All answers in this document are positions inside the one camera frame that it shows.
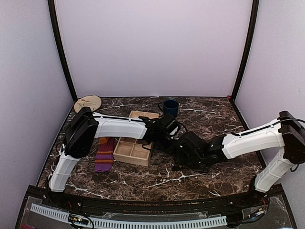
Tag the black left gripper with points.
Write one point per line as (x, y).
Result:
(165, 146)

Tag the black frame post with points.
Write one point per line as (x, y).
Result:
(60, 49)
(246, 51)

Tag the dark blue mug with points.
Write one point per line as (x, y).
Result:
(169, 106)

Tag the right black frame post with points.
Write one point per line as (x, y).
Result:
(246, 51)

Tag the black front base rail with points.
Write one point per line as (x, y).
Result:
(232, 204)

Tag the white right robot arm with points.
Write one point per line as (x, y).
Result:
(286, 133)

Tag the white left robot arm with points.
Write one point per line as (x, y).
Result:
(86, 126)

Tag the purple striped sock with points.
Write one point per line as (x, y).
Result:
(104, 156)

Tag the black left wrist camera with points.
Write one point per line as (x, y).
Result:
(169, 123)

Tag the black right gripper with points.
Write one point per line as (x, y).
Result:
(182, 161)

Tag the wooden compartment tray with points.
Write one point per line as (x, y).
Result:
(133, 151)

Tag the left black frame post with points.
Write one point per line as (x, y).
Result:
(60, 49)

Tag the white slotted cable duct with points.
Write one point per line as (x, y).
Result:
(130, 221)

